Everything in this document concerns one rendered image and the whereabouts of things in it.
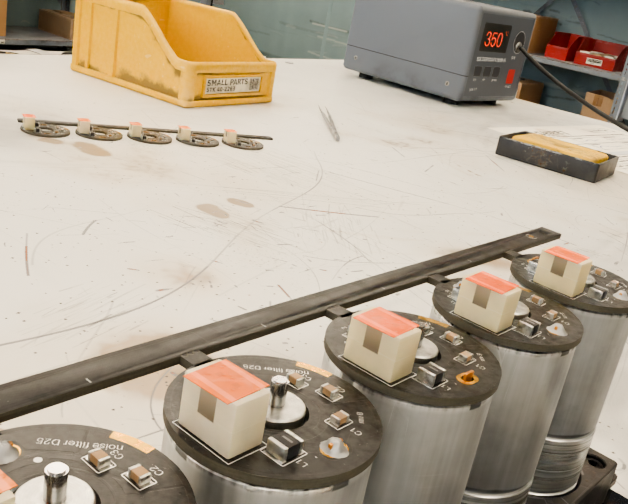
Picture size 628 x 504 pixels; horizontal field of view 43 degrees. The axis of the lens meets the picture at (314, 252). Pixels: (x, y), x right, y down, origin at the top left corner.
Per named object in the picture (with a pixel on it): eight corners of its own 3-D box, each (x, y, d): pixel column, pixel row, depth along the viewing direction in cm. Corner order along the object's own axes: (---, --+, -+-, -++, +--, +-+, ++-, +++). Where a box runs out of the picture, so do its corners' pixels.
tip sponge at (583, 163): (614, 174, 59) (620, 154, 58) (593, 183, 55) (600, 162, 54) (520, 147, 63) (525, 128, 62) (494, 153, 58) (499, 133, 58)
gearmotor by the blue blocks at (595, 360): (584, 500, 17) (661, 286, 15) (533, 549, 15) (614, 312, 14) (487, 444, 19) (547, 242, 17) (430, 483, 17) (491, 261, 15)
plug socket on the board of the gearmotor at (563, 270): (588, 290, 15) (599, 257, 15) (569, 299, 14) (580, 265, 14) (549, 274, 15) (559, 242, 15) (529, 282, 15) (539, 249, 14)
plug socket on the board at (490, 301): (519, 323, 13) (530, 285, 12) (493, 335, 12) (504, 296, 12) (476, 303, 13) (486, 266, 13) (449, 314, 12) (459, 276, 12)
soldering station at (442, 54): (515, 107, 84) (540, 14, 81) (458, 108, 76) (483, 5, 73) (402, 74, 93) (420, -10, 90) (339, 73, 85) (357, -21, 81)
